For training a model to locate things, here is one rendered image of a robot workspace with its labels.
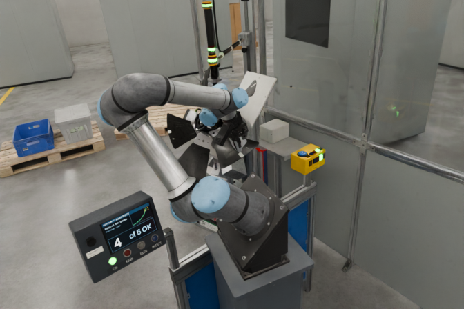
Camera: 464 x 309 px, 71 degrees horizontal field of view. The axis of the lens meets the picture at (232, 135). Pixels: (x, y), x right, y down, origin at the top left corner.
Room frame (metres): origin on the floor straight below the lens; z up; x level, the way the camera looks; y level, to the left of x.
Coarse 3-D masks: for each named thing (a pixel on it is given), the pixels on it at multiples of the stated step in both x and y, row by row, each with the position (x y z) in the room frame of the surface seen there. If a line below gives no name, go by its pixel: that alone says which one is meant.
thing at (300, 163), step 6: (312, 144) 1.53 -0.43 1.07; (300, 150) 1.47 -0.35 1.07; (306, 150) 1.47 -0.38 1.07; (312, 150) 1.46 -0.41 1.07; (324, 150) 1.46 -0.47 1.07; (294, 156) 1.43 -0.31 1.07; (300, 156) 1.41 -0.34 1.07; (312, 156) 1.41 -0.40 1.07; (294, 162) 1.43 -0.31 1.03; (300, 162) 1.40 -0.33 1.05; (306, 162) 1.38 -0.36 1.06; (312, 162) 1.40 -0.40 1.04; (318, 162) 1.43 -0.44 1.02; (324, 162) 1.46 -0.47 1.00; (294, 168) 1.43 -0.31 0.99; (300, 168) 1.40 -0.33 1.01; (306, 168) 1.38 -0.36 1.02; (312, 168) 1.40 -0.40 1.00; (306, 174) 1.38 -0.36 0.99
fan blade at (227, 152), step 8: (216, 144) 1.46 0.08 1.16; (224, 144) 1.45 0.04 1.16; (248, 144) 1.42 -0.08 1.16; (256, 144) 1.40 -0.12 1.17; (216, 152) 1.41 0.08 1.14; (224, 152) 1.39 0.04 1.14; (232, 152) 1.38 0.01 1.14; (248, 152) 1.36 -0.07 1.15; (224, 160) 1.35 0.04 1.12; (232, 160) 1.34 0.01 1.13
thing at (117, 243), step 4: (116, 236) 0.82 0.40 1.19; (120, 236) 0.82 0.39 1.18; (108, 240) 0.80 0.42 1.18; (112, 240) 0.80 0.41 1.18; (116, 240) 0.81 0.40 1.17; (120, 240) 0.82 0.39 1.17; (124, 240) 0.82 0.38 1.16; (112, 244) 0.80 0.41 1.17; (116, 244) 0.81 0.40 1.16; (120, 244) 0.81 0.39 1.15; (124, 244) 0.82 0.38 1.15; (112, 248) 0.79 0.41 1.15; (116, 248) 0.80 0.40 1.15; (120, 248) 0.81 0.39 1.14; (112, 252) 0.79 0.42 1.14
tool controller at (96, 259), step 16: (144, 192) 0.97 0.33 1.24; (112, 208) 0.89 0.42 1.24; (128, 208) 0.87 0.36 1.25; (144, 208) 0.89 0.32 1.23; (80, 224) 0.81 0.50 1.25; (96, 224) 0.81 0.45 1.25; (112, 224) 0.82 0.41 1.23; (128, 224) 0.85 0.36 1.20; (144, 224) 0.87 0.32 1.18; (160, 224) 0.90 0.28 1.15; (80, 240) 0.77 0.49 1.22; (96, 240) 0.79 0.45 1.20; (128, 240) 0.83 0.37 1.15; (144, 240) 0.85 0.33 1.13; (160, 240) 0.88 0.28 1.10; (96, 256) 0.77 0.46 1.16; (112, 256) 0.79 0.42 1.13; (96, 272) 0.75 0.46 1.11; (112, 272) 0.77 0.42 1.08
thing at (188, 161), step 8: (192, 144) 1.59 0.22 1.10; (184, 152) 1.57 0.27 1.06; (192, 152) 1.56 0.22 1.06; (200, 152) 1.56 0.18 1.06; (208, 152) 1.57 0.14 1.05; (184, 160) 1.55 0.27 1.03; (192, 160) 1.54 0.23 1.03; (200, 160) 1.54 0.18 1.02; (208, 160) 1.54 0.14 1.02; (184, 168) 1.52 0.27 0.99; (192, 168) 1.52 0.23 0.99; (200, 168) 1.51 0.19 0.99; (192, 176) 1.49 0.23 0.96; (200, 176) 1.49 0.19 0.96
